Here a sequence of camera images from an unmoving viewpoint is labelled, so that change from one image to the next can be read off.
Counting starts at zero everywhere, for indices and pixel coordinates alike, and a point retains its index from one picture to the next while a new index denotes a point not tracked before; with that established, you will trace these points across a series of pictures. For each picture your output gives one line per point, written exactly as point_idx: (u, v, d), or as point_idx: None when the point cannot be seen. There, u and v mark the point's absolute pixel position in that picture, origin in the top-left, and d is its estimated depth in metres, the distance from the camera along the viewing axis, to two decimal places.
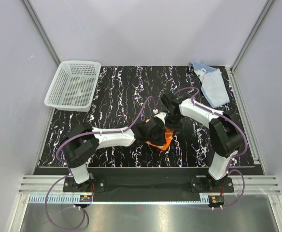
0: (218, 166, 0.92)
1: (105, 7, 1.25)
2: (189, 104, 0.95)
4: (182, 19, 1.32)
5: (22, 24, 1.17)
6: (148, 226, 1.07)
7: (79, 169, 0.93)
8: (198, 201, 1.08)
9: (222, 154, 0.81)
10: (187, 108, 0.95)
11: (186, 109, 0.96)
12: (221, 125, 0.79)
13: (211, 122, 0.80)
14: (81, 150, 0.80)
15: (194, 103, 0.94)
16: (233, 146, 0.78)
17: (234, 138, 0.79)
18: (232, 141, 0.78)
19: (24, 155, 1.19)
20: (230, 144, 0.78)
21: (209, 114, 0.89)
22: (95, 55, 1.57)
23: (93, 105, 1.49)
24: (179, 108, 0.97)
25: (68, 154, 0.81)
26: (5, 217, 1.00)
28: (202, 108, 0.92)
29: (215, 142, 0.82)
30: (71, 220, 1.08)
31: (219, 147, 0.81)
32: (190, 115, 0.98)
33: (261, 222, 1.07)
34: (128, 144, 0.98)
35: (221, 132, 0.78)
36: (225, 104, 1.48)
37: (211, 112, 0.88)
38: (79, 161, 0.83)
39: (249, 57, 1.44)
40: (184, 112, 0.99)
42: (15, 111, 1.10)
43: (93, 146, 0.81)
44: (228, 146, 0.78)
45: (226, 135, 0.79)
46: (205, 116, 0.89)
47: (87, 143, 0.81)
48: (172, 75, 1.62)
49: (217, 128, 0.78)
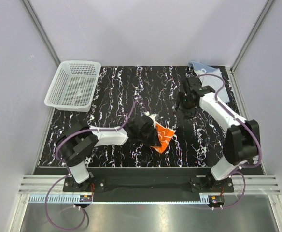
0: (223, 168, 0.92)
1: (104, 7, 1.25)
2: (211, 100, 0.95)
4: (182, 19, 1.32)
5: (22, 24, 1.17)
6: (148, 226, 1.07)
7: (78, 168, 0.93)
8: (198, 201, 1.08)
9: (231, 160, 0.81)
10: (208, 104, 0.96)
11: (206, 105, 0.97)
12: (239, 134, 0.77)
13: (230, 128, 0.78)
14: (80, 148, 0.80)
15: (217, 100, 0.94)
16: (244, 156, 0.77)
17: (248, 150, 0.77)
18: (245, 152, 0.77)
19: (24, 155, 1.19)
20: (241, 154, 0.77)
21: (230, 119, 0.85)
22: (95, 55, 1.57)
23: (93, 105, 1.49)
24: (200, 100, 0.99)
25: (66, 153, 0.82)
26: (5, 217, 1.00)
28: (225, 110, 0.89)
29: (228, 148, 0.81)
30: (71, 220, 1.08)
31: (230, 153, 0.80)
32: (209, 111, 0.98)
33: (261, 222, 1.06)
34: (121, 142, 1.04)
35: (237, 141, 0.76)
36: (225, 104, 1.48)
37: (233, 117, 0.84)
38: (78, 158, 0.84)
39: (249, 57, 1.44)
40: (203, 107, 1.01)
42: (15, 111, 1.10)
43: (91, 143, 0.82)
44: (239, 155, 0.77)
45: (240, 144, 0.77)
46: (226, 119, 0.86)
47: (86, 140, 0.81)
48: (172, 75, 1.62)
49: (233, 136, 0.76)
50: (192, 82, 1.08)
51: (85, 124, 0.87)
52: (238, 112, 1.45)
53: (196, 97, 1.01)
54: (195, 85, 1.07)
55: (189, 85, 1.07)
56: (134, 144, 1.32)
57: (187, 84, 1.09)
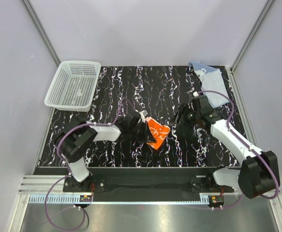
0: (227, 180, 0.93)
1: (104, 7, 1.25)
2: (223, 128, 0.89)
4: (182, 19, 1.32)
5: (22, 24, 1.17)
6: (148, 226, 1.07)
7: (79, 165, 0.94)
8: (198, 201, 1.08)
9: (246, 193, 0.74)
10: (220, 132, 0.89)
11: (218, 133, 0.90)
12: (256, 167, 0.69)
13: (246, 160, 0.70)
14: (81, 141, 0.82)
15: (230, 128, 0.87)
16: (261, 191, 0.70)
17: (266, 182, 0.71)
18: (262, 185, 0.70)
19: (25, 155, 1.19)
20: (259, 188, 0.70)
21: (245, 149, 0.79)
22: (95, 55, 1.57)
23: (93, 105, 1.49)
24: (211, 128, 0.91)
25: (66, 149, 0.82)
26: (5, 217, 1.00)
28: (239, 139, 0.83)
29: (242, 181, 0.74)
30: (71, 220, 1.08)
31: (245, 187, 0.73)
32: (221, 138, 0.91)
33: (261, 222, 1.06)
34: (114, 138, 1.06)
35: (255, 175, 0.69)
36: (225, 104, 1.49)
37: (248, 147, 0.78)
38: (79, 153, 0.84)
39: (249, 57, 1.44)
40: (215, 134, 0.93)
42: (15, 111, 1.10)
43: (91, 136, 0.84)
44: (258, 190, 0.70)
45: (258, 178, 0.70)
46: (241, 149, 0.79)
47: (86, 134, 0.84)
48: (172, 75, 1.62)
49: (250, 169, 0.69)
50: (204, 103, 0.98)
51: (82, 120, 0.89)
52: (238, 112, 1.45)
53: (207, 124, 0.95)
54: (207, 108, 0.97)
55: (199, 107, 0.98)
56: (134, 144, 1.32)
57: (197, 104, 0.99)
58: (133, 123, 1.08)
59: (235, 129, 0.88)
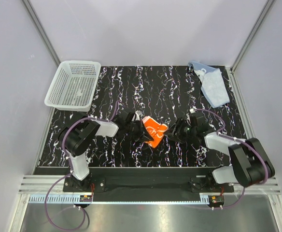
0: (226, 177, 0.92)
1: (104, 7, 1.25)
2: (213, 135, 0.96)
4: (182, 19, 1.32)
5: (22, 24, 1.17)
6: (148, 226, 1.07)
7: (81, 161, 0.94)
8: (198, 201, 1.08)
9: (243, 184, 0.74)
10: (212, 139, 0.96)
11: (211, 140, 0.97)
12: (242, 151, 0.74)
13: (232, 146, 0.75)
14: (86, 133, 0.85)
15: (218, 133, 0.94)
16: (255, 176, 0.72)
17: (259, 168, 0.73)
18: (256, 171, 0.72)
19: (25, 155, 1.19)
20: (252, 174, 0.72)
21: (231, 141, 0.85)
22: (95, 55, 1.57)
23: (93, 105, 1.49)
24: (205, 140, 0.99)
25: (72, 143, 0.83)
26: (5, 217, 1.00)
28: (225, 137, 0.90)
29: (236, 170, 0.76)
30: (71, 220, 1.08)
31: (240, 176, 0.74)
32: (215, 146, 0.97)
33: (261, 222, 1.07)
34: (113, 134, 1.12)
35: (243, 158, 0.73)
36: (225, 104, 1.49)
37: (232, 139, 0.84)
38: (83, 147, 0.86)
39: (249, 57, 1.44)
40: (210, 144, 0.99)
42: (15, 111, 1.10)
43: (95, 127, 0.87)
44: (252, 176, 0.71)
45: (247, 162, 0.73)
46: (228, 142, 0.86)
47: (90, 126, 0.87)
48: (172, 75, 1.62)
49: (237, 153, 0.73)
50: (200, 120, 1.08)
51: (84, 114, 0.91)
52: (238, 112, 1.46)
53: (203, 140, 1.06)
54: (203, 125, 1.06)
55: (196, 124, 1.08)
56: (134, 144, 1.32)
57: (194, 121, 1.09)
58: (129, 119, 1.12)
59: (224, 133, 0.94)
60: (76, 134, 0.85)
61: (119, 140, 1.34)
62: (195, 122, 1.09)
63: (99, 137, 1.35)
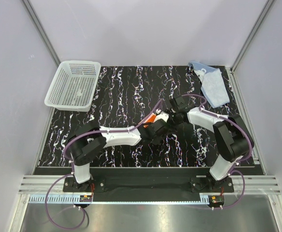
0: (221, 167, 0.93)
1: (104, 7, 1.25)
2: (196, 111, 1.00)
4: (182, 19, 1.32)
5: (23, 24, 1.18)
6: (148, 225, 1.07)
7: (82, 169, 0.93)
8: (198, 201, 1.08)
9: (227, 158, 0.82)
10: (195, 115, 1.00)
11: (193, 117, 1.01)
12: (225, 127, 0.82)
13: (216, 124, 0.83)
14: (89, 148, 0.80)
15: (200, 109, 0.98)
16: (239, 150, 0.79)
17: (242, 143, 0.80)
18: (238, 145, 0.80)
19: (24, 155, 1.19)
20: (234, 147, 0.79)
21: (214, 119, 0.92)
22: (94, 56, 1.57)
23: (93, 105, 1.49)
24: (188, 117, 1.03)
25: (75, 153, 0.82)
26: (5, 217, 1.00)
28: (208, 113, 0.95)
29: (220, 146, 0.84)
30: (71, 220, 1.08)
31: (225, 151, 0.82)
32: (199, 123, 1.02)
33: (261, 222, 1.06)
34: (134, 143, 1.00)
35: (227, 134, 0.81)
36: (225, 104, 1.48)
37: (216, 116, 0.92)
38: (87, 159, 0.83)
39: (249, 57, 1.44)
40: (194, 122, 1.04)
42: (15, 112, 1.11)
43: (101, 145, 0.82)
44: (234, 150, 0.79)
45: (230, 137, 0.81)
46: (211, 120, 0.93)
47: (94, 142, 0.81)
48: (172, 75, 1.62)
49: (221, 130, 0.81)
50: (179, 100, 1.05)
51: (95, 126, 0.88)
52: (238, 112, 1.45)
53: (185, 116, 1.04)
54: (183, 104, 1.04)
55: (176, 105, 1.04)
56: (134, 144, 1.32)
57: (174, 103, 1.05)
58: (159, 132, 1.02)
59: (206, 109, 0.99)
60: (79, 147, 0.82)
61: None
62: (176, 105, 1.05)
63: None
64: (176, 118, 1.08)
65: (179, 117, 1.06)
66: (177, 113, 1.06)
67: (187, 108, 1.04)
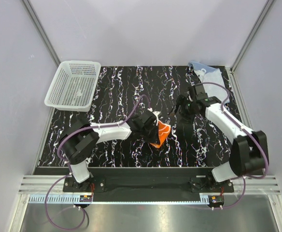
0: (225, 173, 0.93)
1: (104, 7, 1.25)
2: (218, 112, 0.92)
4: (182, 19, 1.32)
5: (22, 24, 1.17)
6: (148, 226, 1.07)
7: (80, 167, 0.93)
8: (198, 201, 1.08)
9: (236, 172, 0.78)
10: (214, 115, 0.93)
11: (212, 115, 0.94)
12: (245, 143, 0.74)
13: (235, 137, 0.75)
14: (83, 145, 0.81)
15: (223, 110, 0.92)
16: (252, 168, 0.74)
17: (256, 161, 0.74)
18: (252, 163, 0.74)
19: (24, 155, 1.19)
20: (247, 164, 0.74)
21: (236, 129, 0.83)
22: (95, 56, 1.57)
23: (93, 105, 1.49)
24: (205, 111, 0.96)
25: (70, 152, 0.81)
26: (5, 217, 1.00)
28: (231, 120, 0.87)
29: (233, 158, 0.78)
30: (71, 220, 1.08)
31: (236, 165, 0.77)
32: (216, 123, 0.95)
33: (261, 222, 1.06)
34: (125, 137, 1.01)
35: (246, 152, 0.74)
36: (225, 104, 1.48)
37: (240, 127, 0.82)
38: (81, 157, 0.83)
39: (249, 57, 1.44)
40: (210, 119, 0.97)
42: (15, 112, 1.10)
43: (94, 140, 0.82)
44: (246, 167, 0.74)
45: (247, 154, 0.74)
46: (232, 128, 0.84)
47: (87, 138, 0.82)
48: (172, 75, 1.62)
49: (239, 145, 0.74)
50: (199, 90, 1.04)
51: (86, 123, 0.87)
52: (238, 112, 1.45)
53: (202, 108, 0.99)
54: (201, 94, 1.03)
55: (195, 93, 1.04)
56: (134, 144, 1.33)
57: (193, 92, 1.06)
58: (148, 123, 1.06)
59: (229, 112, 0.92)
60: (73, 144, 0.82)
61: (119, 140, 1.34)
62: (195, 94, 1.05)
63: None
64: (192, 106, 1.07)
65: (196, 108, 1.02)
66: (195, 104, 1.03)
67: (206, 100, 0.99)
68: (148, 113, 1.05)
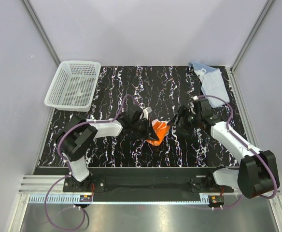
0: (227, 180, 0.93)
1: (104, 7, 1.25)
2: (223, 130, 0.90)
4: (182, 19, 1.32)
5: (22, 24, 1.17)
6: (148, 226, 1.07)
7: (79, 165, 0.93)
8: (198, 201, 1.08)
9: (245, 193, 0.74)
10: (220, 134, 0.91)
11: (218, 134, 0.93)
12: (254, 166, 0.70)
13: (244, 159, 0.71)
14: (82, 139, 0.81)
15: (229, 129, 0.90)
16: (261, 190, 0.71)
17: (265, 183, 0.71)
18: (261, 185, 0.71)
19: (24, 155, 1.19)
20: (257, 187, 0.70)
21: (243, 148, 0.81)
22: (95, 56, 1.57)
23: (93, 105, 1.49)
24: (211, 130, 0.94)
25: (68, 148, 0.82)
26: (5, 217, 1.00)
28: (238, 139, 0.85)
29: (241, 179, 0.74)
30: (71, 220, 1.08)
31: (245, 186, 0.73)
32: (222, 141, 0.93)
33: (261, 222, 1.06)
34: (116, 133, 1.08)
35: (253, 174, 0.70)
36: (225, 104, 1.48)
37: (247, 147, 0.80)
38: (81, 152, 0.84)
39: (249, 58, 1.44)
40: (216, 137, 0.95)
42: (15, 112, 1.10)
43: (92, 134, 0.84)
44: (257, 190, 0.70)
45: (256, 177, 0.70)
46: (239, 149, 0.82)
47: (85, 133, 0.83)
48: (172, 75, 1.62)
49: (249, 168, 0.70)
50: (204, 106, 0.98)
51: (82, 118, 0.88)
52: (238, 112, 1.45)
53: (207, 126, 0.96)
54: (207, 110, 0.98)
55: (200, 109, 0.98)
56: (134, 144, 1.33)
57: (198, 107, 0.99)
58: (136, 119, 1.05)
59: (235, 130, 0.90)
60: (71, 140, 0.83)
61: (119, 140, 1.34)
62: (200, 110, 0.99)
63: (99, 137, 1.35)
64: (196, 120, 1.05)
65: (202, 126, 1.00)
66: (200, 121, 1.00)
67: (212, 119, 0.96)
68: (134, 109, 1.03)
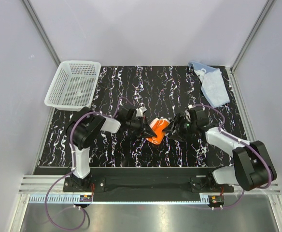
0: (227, 178, 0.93)
1: (104, 7, 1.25)
2: (216, 132, 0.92)
4: (182, 19, 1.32)
5: (22, 24, 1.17)
6: (148, 226, 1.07)
7: (84, 158, 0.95)
8: (198, 201, 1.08)
9: (244, 188, 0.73)
10: (213, 135, 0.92)
11: (212, 137, 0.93)
12: (246, 154, 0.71)
13: (235, 149, 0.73)
14: (92, 127, 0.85)
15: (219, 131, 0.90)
16: (258, 180, 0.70)
17: (260, 173, 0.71)
18: (258, 176, 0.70)
19: (24, 155, 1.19)
20: (254, 177, 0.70)
21: (234, 143, 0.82)
22: (95, 56, 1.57)
23: (93, 105, 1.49)
24: (206, 136, 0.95)
25: (79, 137, 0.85)
26: (5, 217, 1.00)
28: (228, 136, 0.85)
29: (238, 172, 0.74)
30: (71, 220, 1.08)
31: (242, 180, 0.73)
32: (216, 143, 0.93)
33: (261, 222, 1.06)
34: (115, 130, 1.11)
35: (246, 163, 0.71)
36: (225, 104, 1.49)
37: (237, 140, 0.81)
38: (91, 140, 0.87)
39: (249, 57, 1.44)
40: (211, 141, 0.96)
42: (15, 112, 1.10)
43: (102, 122, 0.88)
44: (254, 181, 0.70)
45: (250, 166, 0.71)
46: (231, 143, 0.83)
47: (95, 122, 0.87)
48: (172, 75, 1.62)
49: (241, 157, 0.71)
50: (200, 115, 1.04)
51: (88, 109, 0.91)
52: (238, 112, 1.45)
53: (202, 135, 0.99)
54: (202, 120, 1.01)
55: (196, 118, 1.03)
56: (134, 144, 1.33)
57: (193, 115, 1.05)
58: (130, 116, 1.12)
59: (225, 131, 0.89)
60: (81, 129, 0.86)
61: (119, 140, 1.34)
62: (195, 117, 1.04)
63: (99, 137, 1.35)
64: (191, 128, 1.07)
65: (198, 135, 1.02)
66: (195, 129, 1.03)
67: (206, 127, 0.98)
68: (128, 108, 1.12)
